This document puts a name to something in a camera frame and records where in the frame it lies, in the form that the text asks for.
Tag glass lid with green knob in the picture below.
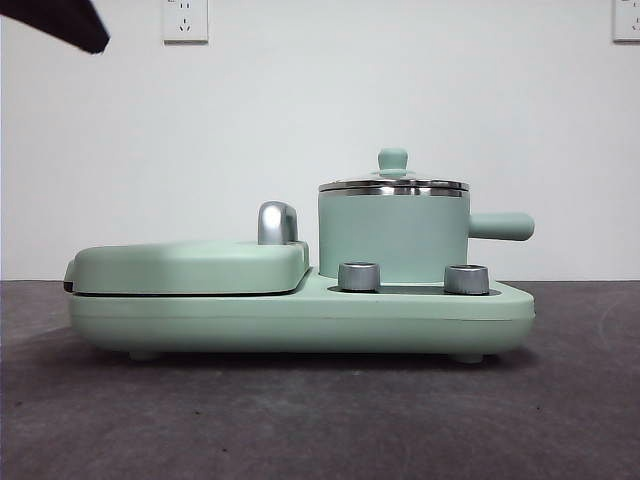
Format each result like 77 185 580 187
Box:
318 146 471 197

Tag green griddle cover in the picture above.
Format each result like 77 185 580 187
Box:
63 238 311 296

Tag silver control knob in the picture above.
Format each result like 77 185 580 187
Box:
443 263 490 295
337 260 381 292

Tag green breakfast machine base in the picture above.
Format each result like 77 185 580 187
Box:
64 264 536 364

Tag white wall socket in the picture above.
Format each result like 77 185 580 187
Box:
161 0 210 46
612 0 640 43

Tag chrome griddle cover handle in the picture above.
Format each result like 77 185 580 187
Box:
257 200 300 246

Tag green steamer pot with handle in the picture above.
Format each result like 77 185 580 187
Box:
317 189 536 281

